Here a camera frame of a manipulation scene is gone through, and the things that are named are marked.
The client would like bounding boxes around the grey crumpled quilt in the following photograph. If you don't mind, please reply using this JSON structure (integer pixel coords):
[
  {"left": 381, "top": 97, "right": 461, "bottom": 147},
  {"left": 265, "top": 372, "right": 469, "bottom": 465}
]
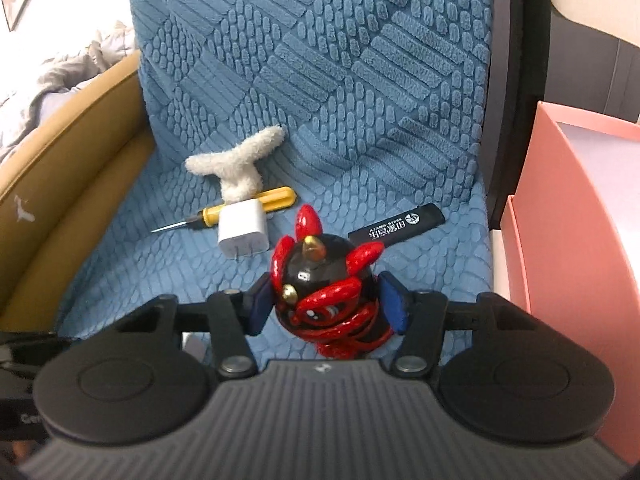
[{"left": 1, "top": 22, "right": 137, "bottom": 159}]

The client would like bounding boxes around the white plush bone toy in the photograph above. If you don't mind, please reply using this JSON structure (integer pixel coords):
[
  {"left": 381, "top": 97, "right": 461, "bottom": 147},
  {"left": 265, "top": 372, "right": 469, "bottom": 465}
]
[{"left": 184, "top": 125, "right": 285, "bottom": 204}]

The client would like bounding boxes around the blue textured chair cover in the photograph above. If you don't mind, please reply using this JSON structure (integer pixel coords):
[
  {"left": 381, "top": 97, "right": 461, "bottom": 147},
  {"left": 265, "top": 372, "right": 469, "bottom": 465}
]
[{"left": 56, "top": 0, "right": 492, "bottom": 338}]

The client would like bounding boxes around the yellow sofa bed frame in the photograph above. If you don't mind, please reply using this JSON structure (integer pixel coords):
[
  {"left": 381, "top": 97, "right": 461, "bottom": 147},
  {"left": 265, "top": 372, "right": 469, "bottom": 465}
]
[{"left": 1, "top": 52, "right": 155, "bottom": 332}]

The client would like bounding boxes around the red black demon figurine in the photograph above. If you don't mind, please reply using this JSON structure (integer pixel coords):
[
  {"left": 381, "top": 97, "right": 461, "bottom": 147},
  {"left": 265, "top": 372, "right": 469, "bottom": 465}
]
[{"left": 270, "top": 204, "right": 393, "bottom": 360}]

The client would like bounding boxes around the white square charger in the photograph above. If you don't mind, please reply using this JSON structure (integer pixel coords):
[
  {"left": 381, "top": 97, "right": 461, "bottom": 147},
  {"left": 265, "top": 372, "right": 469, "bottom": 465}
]
[{"left": 218, "top": 198, "right": 269, "bottom": 259}]

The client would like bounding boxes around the yellow handled screwdriver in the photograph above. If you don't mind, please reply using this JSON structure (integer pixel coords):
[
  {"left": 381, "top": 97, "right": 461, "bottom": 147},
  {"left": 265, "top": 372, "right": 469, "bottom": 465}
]
[{"left": 152, "top": 186, "right": 297, "bottom": 233}]

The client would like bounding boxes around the black rectangular label stick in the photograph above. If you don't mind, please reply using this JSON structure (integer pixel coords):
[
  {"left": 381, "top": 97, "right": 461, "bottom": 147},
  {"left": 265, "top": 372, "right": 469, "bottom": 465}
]
[{"left": 348, "top": 204, "right": 446, "bottom": 247}]

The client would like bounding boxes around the pink cardboard box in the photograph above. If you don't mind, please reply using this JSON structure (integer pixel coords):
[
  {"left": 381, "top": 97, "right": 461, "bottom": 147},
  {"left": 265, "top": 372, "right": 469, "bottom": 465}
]
[{"left": 512, "top": 102, "right": 639, "bottom": 463}]

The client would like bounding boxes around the cream folding chair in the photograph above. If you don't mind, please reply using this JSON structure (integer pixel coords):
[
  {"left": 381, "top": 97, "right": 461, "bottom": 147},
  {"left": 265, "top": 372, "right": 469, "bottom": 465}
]
[{"left": 480, "top": 0, "right": 639, "bottom": 299}]

